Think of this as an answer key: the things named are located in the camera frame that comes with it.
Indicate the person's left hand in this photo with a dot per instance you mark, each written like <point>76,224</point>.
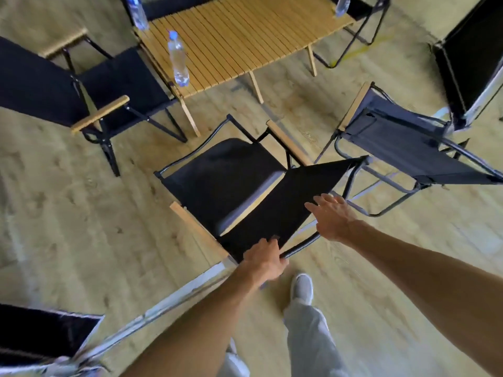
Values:
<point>261,263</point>

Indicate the person's right hand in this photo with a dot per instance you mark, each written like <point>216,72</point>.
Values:
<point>334,221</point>

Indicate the person's right thumb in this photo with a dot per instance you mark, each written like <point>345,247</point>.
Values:
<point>312,210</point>

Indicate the person's left thumb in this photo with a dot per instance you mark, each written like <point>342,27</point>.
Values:
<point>283,265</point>

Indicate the black folding chair wooden armrests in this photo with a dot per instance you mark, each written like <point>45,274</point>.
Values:
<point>35,86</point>
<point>401,141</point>
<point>224,180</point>
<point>363,19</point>

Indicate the person's left forearm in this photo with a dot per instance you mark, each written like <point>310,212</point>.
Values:
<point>196,329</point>

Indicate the person's right forearm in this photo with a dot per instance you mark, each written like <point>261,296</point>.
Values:
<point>432,278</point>

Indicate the white shoe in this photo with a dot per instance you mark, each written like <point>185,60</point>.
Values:
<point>302,288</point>

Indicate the light grey trousers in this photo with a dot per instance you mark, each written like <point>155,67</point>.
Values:
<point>310,341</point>

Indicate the wooden slat folding table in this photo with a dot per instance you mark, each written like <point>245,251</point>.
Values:
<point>239,35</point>

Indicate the clear plastic water bottle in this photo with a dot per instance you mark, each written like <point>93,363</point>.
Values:
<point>136,11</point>
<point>342,4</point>
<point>178,60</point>

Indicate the black case silver edges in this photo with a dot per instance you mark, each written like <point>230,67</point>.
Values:
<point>39,333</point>
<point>471,54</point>

